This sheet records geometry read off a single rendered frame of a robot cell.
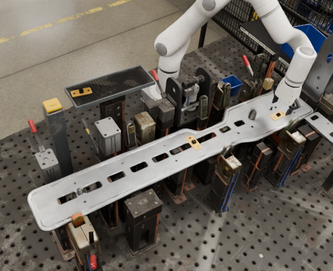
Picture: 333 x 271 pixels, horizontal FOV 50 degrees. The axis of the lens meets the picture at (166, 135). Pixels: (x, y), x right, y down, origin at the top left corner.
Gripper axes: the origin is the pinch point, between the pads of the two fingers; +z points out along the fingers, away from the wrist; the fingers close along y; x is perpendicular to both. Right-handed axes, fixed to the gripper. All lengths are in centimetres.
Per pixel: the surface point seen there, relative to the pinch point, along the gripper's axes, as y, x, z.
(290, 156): 19.3, -8.0, 11.4
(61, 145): -35, -96, 13
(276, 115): 0.1, -0.8, 5.5
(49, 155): -22, -104, 1
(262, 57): -20.0, -0.2, -15.1
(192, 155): 1, -51, 6
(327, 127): 17.4, 16.1, 5.5
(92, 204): 2, -97, 6
